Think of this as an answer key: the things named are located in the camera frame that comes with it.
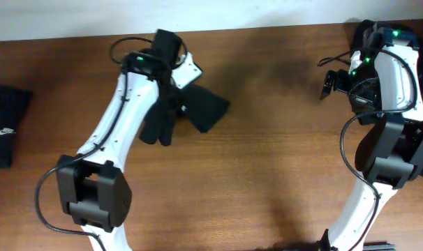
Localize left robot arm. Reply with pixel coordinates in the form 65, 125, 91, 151
52, 29, 192, 250

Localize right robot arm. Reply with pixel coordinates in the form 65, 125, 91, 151
311, 20, 423, 250

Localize folded black Nike garment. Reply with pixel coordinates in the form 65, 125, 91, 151
0, 85, 33, 168

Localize right black camera cable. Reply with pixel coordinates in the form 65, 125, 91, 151
316, 47, 419, 251

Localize black camera cable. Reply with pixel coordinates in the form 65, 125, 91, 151
34, 36, 188, 251
316, 47, 419, 251

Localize left black camera cable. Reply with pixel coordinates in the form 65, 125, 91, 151
34, 36, 188, 251

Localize black t-shirt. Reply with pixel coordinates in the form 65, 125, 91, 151
139, 84, 230, 146

